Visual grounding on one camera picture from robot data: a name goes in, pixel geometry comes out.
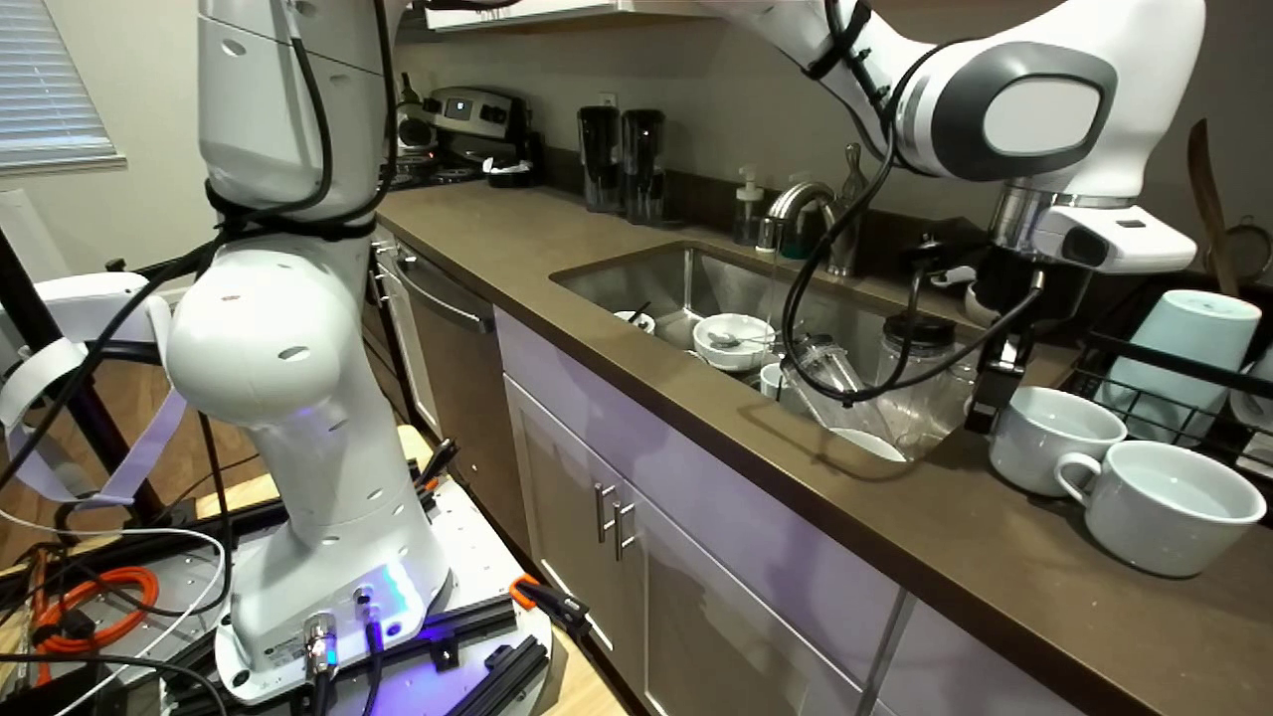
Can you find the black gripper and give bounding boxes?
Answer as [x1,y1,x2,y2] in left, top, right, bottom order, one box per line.
[972,251,1051,431]

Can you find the small white mug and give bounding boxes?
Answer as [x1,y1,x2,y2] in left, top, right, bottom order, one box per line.
[988,381,1133,503]

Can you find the tiny white cup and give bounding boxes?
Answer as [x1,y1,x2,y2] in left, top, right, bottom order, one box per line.
[754,356,799,405]

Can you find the black dish rack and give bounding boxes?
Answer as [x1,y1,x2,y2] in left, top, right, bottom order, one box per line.
[1047,270,1273,483]

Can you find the wide glass jar black lid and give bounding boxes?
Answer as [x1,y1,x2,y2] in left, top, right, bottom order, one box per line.
[869,309,962,435]

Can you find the white scoop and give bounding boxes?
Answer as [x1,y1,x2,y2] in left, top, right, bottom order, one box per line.
[928,263,988,297]

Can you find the white plate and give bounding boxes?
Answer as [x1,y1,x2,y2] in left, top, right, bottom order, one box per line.
[827,421,913,471]

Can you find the pale blue container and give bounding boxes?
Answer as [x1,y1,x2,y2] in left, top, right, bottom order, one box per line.
[1094,288,1269,446]

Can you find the steel kitchen faucet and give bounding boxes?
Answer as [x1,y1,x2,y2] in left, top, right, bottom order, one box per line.
[761,138,876,283]

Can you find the large white mug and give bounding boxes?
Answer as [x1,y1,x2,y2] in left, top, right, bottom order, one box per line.
[1051,437,1273,581]

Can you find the wooden spatula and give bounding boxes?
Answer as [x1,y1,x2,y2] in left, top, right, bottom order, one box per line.
[1185,117,1245,297]

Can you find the white bowl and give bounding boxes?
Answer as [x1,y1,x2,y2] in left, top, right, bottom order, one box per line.
[689,309,781,380]

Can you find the round metal strainer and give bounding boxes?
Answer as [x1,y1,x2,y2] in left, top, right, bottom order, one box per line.
[1225,219,1273,292]

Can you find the sink base cabinets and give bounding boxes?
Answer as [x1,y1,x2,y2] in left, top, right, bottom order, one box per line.
[489,305,1076,716]

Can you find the stainless steel sink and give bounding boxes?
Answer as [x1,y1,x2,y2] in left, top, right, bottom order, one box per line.
[547,235,1051,471]

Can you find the black tumbler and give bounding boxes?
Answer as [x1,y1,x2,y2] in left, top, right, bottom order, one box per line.
[616,106,671,223]

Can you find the orange black clamp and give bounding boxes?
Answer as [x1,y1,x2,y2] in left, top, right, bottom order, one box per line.
[407,435,464,508]
[503,569,598,645]

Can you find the black extrusion bar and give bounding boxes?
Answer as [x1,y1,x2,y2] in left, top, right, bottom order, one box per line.
[330,594,522,673]
[442,632,551,716]

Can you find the silver countertop appliance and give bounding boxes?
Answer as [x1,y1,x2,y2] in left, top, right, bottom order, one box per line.
[385,81,538,189]

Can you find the black tripod leg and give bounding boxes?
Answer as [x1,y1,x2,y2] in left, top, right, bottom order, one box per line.
[0,232,175,524]

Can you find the window blind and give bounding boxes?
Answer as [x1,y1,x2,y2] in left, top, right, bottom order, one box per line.
[0,0,128,171]

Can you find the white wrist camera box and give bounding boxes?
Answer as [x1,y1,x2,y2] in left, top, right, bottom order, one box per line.
[1026,199,1200,277]

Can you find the long metal cabinet handle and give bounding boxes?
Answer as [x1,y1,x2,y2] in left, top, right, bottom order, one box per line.
[855,590,924,716]

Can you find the dishwasher with bar handle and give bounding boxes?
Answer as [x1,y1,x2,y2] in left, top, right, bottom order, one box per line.
[374,223,534,533]

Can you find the orange cable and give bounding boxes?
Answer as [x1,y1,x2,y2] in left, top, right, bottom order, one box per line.
[27,561,167,670]

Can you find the white curved frame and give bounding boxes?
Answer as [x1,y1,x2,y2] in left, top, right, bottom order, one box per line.
[0,270,189,508]

